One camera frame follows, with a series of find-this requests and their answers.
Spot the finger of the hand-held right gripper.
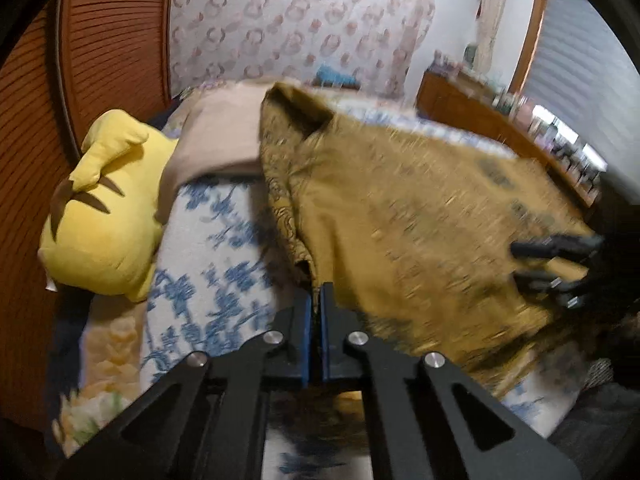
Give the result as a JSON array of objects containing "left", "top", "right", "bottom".
[
  {"left": 517, "top": 269, "right": 593, "bottom": 311},
  {"left": 510, "top": 234, "right": 605, "bottom": 264}
]

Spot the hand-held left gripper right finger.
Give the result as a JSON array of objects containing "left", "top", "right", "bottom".
[{"left": 321, "top": 282, "right": 583, "bottom": 480}]

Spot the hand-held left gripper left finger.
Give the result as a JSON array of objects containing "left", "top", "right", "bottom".
[{"left": 55, "top": 289, "right": 314, "bottom": 480}]

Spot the mustard patterned shirt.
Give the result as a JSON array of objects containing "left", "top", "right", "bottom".
[{"left": 257, "top": 81, "right": 608, "bottom": 401}]

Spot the blue floral bed sheet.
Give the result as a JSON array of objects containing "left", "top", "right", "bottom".
[{"left": 137, "top": 177, "right": 313, "bottom": 401}]

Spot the dark patterned cloth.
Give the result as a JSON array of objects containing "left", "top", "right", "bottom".
[{"left": 577, "top": 357, "right": 617, "bottom": 392}]

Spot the wooden sideboard cabinet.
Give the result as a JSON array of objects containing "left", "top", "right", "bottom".
[{"left": 416, "top": 70, "right": 601, "bottom": 208}]

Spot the grey window blind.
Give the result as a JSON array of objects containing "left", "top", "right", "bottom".
[{"left": 520, "top": 0, "right": 640, "bottom": 171}]

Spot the yellow floral blanket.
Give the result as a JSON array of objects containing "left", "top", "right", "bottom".
[{"left": 52, "top": 302, "right": 153, "bottom": 458}]

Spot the beige blanket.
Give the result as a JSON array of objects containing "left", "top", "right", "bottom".
[{"left": 162, "top": 80, "right": 281, "bottom": 211}]

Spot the yellow plush toy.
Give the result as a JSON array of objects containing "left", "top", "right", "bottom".
[{"left": 39, "top": 109, "right": 180, "bottom": 303}]

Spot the cream tied curtain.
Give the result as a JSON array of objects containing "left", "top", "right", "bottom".
[{"left": 475, "top": 0, "right": 511, "bottom": 61}]

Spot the blue box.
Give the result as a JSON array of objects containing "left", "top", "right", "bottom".
[{"left": 315, "top": 64, "right": 362, "bottom": 92}]

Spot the ring patterned curtain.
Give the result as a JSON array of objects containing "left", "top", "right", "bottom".
[{"left": 170, "top": 0, "right": 437, "bottom": 100}]

